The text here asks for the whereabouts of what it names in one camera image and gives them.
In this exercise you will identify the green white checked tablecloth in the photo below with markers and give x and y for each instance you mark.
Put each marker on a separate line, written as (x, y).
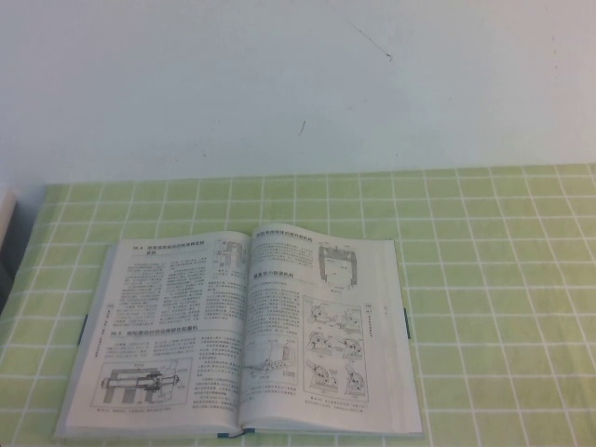
(512, 372)

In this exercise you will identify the white panel beside table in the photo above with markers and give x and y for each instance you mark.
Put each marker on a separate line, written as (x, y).
(6, 205)

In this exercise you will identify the illustrated technical book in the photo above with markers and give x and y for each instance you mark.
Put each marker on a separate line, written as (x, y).
(195, 326)

